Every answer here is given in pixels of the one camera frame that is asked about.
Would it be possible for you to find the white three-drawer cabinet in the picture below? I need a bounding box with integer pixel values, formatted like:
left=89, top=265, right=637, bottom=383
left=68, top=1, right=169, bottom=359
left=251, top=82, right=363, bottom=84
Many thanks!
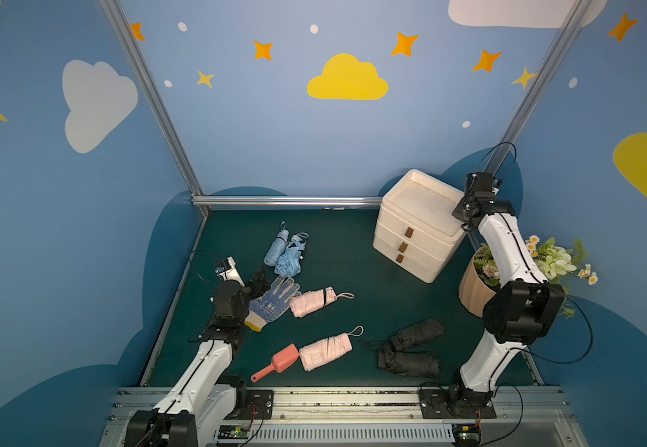
left=373, top=169, right=464, bottom=283

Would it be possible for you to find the pink umbrella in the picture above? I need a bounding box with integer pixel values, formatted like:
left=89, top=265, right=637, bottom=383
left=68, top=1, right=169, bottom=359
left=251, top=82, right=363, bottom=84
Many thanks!
left=299, top=325, right=364, bottom=372
left=289, top=287, right=355, bottom=318

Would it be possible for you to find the black umbrella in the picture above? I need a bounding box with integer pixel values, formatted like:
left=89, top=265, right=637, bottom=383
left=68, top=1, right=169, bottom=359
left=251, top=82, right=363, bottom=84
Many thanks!
left=389, top=318, right=444, bottom=352
left=377, top=350, right=440, bottom=379

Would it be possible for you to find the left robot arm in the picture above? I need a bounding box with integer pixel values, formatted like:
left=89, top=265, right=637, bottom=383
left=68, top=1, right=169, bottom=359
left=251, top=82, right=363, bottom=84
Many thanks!
left=124, top=269, right=271, bottom=446

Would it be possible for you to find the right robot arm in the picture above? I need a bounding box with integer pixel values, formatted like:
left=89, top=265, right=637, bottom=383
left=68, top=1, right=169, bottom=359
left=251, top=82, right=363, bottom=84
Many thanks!
left=446, top=172, right=564, bottom=416

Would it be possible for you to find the loose light blue umbrella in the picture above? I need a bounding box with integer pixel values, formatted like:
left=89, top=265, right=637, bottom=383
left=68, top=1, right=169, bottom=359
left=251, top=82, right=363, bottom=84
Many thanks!
left=274, top=233, right=309, bottom=278

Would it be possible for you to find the rolled light blue umbrella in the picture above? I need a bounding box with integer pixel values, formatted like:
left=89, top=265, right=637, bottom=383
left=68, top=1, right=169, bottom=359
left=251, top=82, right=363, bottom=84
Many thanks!
left=263, top=221, right=290, bottom=267

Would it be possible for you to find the blue dotted work glove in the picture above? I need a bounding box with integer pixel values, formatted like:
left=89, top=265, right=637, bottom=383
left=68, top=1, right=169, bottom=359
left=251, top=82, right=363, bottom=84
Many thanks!
left=245, top=276, right=301, bottom=332

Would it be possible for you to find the pink plastic scoop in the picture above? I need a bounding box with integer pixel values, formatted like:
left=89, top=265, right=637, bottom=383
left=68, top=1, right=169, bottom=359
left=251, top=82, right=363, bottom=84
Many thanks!
left=250, top=344, right=299, bottom=383

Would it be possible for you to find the beige ribbed flower pot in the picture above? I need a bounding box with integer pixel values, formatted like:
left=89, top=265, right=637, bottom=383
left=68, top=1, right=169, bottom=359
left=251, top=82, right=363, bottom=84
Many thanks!
left=459, top=249, right=496, bottom=318

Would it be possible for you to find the left controller board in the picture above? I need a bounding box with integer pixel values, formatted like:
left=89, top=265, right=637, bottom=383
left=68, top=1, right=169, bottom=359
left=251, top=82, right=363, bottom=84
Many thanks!
left=217, top=426, right=251, bottom=443

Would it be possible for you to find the controller board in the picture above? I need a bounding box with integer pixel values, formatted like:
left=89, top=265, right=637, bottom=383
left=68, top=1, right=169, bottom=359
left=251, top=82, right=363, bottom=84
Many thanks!
left=452, top=425, right=482, bottom=447
left=217, top=426, right=251, bottom=443

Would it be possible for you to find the right controller board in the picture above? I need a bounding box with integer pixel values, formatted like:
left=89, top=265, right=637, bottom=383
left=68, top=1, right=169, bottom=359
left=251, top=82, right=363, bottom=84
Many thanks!
left=452, top=425, right=482, bottom=447

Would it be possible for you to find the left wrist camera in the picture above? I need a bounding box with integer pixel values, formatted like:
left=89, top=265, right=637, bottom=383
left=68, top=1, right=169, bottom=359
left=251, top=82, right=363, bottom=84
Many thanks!
left=215, top=256, right=245, bottom=287

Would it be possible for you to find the right aluminium frame post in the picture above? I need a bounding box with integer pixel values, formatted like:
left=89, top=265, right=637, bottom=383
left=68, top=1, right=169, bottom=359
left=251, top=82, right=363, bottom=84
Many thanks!
left=484, top=0, right=595, bottom=175

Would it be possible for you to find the aluminium frame post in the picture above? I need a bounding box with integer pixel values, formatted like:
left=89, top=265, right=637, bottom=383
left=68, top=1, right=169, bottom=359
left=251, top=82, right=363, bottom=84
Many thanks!
left=484, top=0, right=595, bottom=175
left=99, top=0, right=204, bottom=205

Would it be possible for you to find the horizontal aluminium frame bar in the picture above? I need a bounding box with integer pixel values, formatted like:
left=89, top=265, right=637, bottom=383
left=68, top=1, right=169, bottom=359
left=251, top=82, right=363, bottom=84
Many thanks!
left=192, top=196, right=382, bottom=209

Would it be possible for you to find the left aluminium frame post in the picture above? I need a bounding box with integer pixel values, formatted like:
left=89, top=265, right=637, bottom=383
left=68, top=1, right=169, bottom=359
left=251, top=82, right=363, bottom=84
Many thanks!
left=99, top=0, right=204, bottom=205

